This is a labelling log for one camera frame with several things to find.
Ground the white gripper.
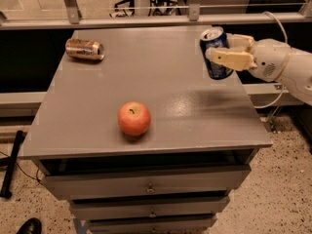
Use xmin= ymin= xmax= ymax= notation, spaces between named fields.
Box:
xmin=206 ymin=33 xmax=292 ymax=82

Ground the blue pepsi can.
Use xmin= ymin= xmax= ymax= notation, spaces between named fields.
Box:
xmin=199 ymin=26 xmax=233 ymax=80

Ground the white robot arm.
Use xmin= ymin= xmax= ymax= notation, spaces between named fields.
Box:
xmin=205 ymin=34 xmax=312 ymax=105

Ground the gold soda can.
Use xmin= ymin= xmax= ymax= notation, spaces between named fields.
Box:
xmin=65 ymin=38 xmax=104 ymax=60

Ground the grey metal railing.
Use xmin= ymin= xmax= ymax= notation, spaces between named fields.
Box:
xmin=0 ymin=0 xmax=312 ymax=30

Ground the red apple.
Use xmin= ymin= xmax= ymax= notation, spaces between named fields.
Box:
xmin=118 ymin=101 xmax=151 ymax=137

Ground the middle grey drawer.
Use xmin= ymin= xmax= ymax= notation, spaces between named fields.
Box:
xmin=70 ymin=196 xmax=229 ymax=220

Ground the grey drawer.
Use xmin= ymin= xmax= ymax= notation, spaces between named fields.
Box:
xmin=43 ymin=165 xmax=251 ymax=200
xmin=89 ymin=215 xmax=216 ymax=234
xmin=70 ymin=196 xmax=229 ymax=220

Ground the top grey drawer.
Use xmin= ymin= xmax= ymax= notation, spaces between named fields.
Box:
xmin=43 ymin=165 xmax=251 ymax=200

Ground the bottom grey drawer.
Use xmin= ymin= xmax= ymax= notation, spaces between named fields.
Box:
xmin=89 ymin=215 xmax=216 ymax=234

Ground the black stand leg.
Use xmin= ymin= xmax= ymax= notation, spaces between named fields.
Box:
xmin=0 ymin=131 xmax=25 ymax=199

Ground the black shoe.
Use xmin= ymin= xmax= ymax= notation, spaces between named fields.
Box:
xmin=17 ymin=217 xmax=42 ymax=234

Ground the white cable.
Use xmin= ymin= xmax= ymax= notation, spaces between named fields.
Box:
xmin=253 ymin=11 xmax=291 ymax=110

